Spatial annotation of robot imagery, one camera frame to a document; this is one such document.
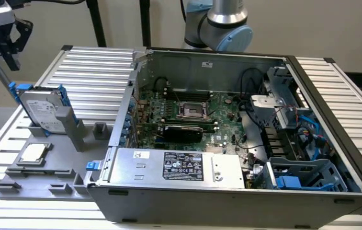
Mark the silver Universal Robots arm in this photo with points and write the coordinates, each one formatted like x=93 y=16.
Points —
x=226 y=12

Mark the hard disk in blue carrier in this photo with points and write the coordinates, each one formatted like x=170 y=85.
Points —
x=42 y=109

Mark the blue carrier in disk bay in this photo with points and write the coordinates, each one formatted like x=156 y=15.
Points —
x=290 y=182

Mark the grey disk bay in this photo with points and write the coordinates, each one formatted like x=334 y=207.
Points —
x=309 y=167

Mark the silver CPU chip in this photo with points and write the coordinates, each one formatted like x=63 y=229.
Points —
x=34 y=152

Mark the grey parts rack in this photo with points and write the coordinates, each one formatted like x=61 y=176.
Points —
x=57 y=167

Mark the RAM slot row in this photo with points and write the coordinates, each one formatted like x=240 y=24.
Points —
x=192 y=94

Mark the blue case latch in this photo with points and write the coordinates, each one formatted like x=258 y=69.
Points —
x=93 y=166

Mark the CPU socket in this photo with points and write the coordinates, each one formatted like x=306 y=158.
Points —
x=192 y=110

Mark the black graphics card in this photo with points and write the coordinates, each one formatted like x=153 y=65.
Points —
x=182 y=134

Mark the silver power supply unit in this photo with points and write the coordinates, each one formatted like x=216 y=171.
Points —
x=149 y=167

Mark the green motherboard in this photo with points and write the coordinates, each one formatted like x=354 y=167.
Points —
x=222 y=124

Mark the grey metal drive cage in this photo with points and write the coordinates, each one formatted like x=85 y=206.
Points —
x=280 y=83

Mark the black open PC case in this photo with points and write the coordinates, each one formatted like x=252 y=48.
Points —
x=201 y=203

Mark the black stand post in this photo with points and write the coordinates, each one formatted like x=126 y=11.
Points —
x=145 y=21
x=97 y=21

